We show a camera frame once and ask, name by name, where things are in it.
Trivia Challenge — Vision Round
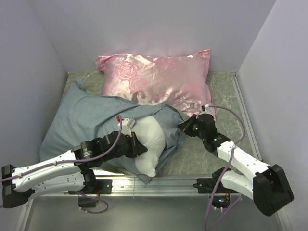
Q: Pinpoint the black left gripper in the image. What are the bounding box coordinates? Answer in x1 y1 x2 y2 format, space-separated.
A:
104 131 148 162

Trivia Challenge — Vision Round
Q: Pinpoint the white pillow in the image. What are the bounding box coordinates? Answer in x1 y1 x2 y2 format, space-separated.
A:
132 115 166 178

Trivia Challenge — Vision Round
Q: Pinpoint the green beige patchwork pillowcase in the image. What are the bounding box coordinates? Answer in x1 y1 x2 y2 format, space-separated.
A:
39 79 187 184

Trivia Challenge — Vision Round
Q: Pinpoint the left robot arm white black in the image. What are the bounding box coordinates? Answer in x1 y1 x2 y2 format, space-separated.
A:
1 131 148 208

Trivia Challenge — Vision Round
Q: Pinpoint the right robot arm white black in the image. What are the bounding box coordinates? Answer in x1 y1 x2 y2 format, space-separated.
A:
178 114 294 216

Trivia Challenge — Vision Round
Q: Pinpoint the pink rose satin pillow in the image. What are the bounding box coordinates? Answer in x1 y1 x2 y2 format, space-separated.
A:
95 48 212 116

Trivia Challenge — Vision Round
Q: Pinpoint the black left controller box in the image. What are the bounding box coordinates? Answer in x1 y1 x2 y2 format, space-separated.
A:
78 196 98 208

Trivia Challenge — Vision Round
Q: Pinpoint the black controller box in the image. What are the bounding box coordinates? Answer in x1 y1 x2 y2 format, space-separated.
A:
211 193 231 211
78 196 98 208

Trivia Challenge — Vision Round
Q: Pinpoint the black right controller box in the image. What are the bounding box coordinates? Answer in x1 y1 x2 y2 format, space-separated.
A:
211 193 231 211

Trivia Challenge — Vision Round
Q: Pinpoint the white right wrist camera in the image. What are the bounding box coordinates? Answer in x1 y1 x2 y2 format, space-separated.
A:
201 104 211 113

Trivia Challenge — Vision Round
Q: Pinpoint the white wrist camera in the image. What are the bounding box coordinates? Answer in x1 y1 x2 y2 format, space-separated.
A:
116 116 136 136
201 104 211 113

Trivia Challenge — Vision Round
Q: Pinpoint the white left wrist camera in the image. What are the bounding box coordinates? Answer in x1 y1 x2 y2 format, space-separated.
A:
116 116 136 136

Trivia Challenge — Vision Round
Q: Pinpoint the aluminium front mounting rail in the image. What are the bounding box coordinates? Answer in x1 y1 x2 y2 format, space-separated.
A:
30 173 206 199

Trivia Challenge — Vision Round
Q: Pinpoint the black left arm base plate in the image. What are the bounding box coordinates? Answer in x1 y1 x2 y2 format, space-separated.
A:
68 179 113 195

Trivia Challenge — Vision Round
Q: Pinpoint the aluminium right side rail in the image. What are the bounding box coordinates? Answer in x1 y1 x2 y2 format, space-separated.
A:
230 72 263 161

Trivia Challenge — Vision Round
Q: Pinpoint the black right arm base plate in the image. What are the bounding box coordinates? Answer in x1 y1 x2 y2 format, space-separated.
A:
192 178 229 194

